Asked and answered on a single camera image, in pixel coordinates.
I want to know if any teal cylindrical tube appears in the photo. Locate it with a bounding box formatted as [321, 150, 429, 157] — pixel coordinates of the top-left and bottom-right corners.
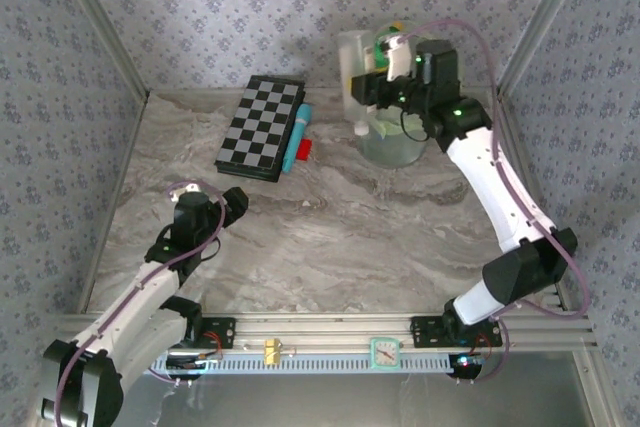
[281, 102, 315, 174]

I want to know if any aluminium side rail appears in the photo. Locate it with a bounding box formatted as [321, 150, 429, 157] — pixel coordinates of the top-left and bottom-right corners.
[74, 89, 151, 316]
[492, 86, 599, 353]

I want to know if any green plastic soda bottle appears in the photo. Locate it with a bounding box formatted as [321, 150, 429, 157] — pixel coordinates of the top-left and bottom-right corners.
[373, 21, 406, 68]

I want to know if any slotted grey cable duct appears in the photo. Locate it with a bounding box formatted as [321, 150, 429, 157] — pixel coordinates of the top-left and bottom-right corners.
[149, 350, 454, 376]

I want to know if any black grey folding chessboard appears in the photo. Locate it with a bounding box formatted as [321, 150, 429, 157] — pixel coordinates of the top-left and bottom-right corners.
[213, 74, 307, 184]

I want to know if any green bin with bag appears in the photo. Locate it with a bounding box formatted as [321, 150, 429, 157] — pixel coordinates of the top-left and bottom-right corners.
[344, 19, 464, 169]

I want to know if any aluminium frame post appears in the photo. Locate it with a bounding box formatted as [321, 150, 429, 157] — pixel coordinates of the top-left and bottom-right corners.
[47, 0, 150, 98]
[497, 0, 599, 94]

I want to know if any small teal clock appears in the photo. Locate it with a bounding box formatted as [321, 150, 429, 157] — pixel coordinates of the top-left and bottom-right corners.
[369, 336, 403, 373]

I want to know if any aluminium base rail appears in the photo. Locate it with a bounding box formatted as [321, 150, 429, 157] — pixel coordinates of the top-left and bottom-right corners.
[199, 314, 416, 353]

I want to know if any small circuit board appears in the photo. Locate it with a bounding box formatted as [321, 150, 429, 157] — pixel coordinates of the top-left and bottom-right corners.
[447, 352, 487, 382]
[164, 352, 210, 381]

